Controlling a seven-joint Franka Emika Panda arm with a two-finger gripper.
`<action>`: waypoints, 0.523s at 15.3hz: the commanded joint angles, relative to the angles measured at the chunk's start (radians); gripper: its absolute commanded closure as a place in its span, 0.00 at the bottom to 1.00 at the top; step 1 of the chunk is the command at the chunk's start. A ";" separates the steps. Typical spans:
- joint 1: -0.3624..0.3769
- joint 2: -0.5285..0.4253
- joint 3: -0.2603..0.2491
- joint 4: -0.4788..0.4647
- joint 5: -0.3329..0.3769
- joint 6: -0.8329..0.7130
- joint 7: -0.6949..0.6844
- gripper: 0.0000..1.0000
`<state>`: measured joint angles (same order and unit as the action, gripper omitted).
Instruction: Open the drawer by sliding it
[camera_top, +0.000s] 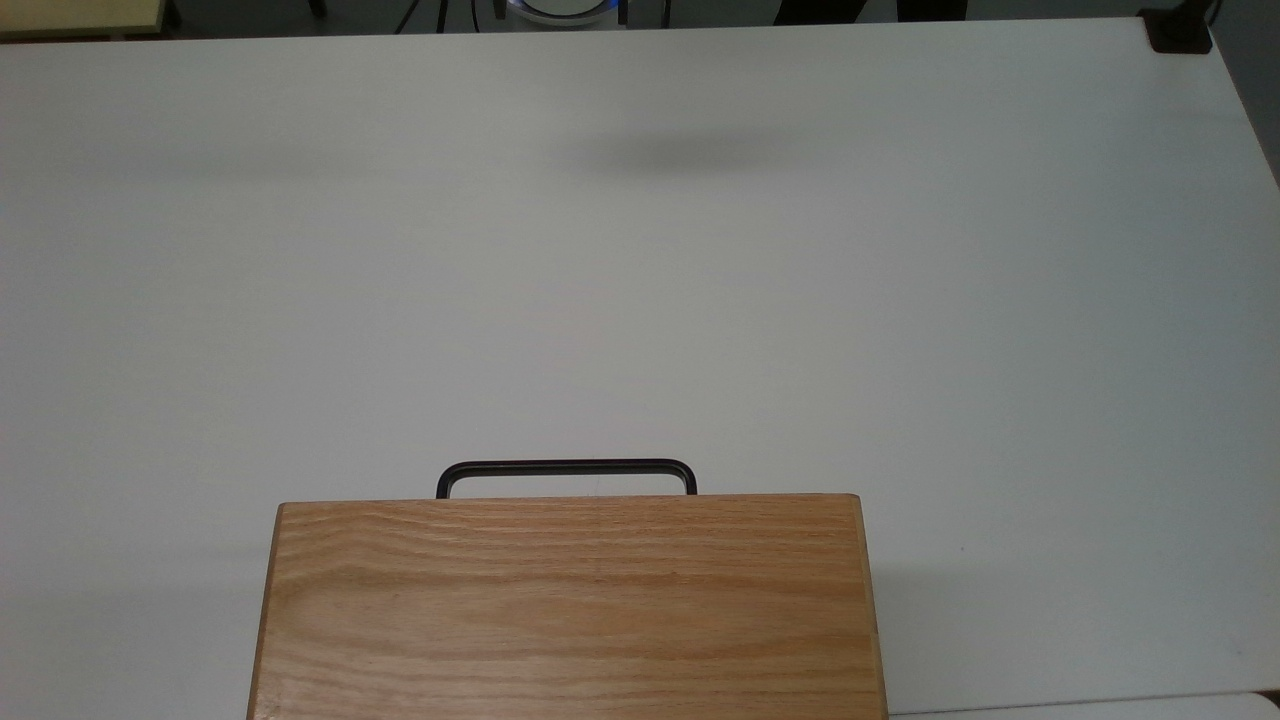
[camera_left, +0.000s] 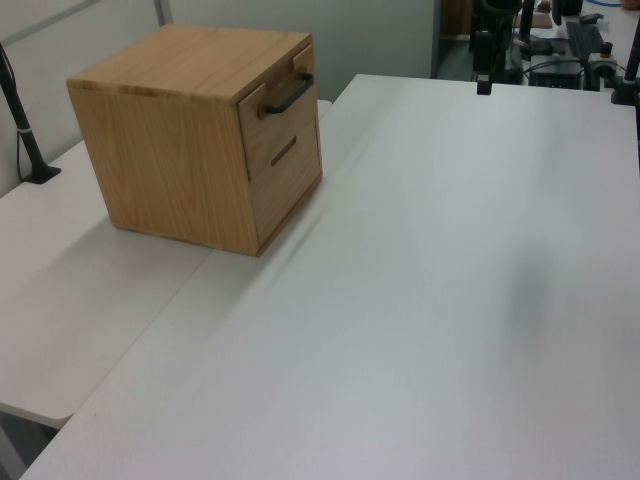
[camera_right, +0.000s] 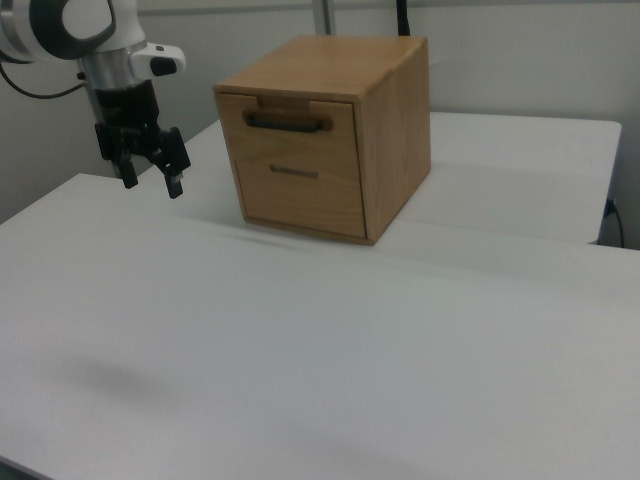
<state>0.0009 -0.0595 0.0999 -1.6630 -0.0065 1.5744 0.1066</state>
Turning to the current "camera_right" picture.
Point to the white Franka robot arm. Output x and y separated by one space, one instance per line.
100 30

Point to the wooden drawer cabinet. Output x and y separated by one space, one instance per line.
325 65

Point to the wooden drawer with recessed pull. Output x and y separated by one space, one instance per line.
305 205

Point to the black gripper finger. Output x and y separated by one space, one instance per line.
127 170
175 160

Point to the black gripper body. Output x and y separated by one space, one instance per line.
127 107

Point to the recessed metal drawer pull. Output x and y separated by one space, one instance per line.
294 171

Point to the black camera stand pole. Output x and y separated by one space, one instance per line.
403 17

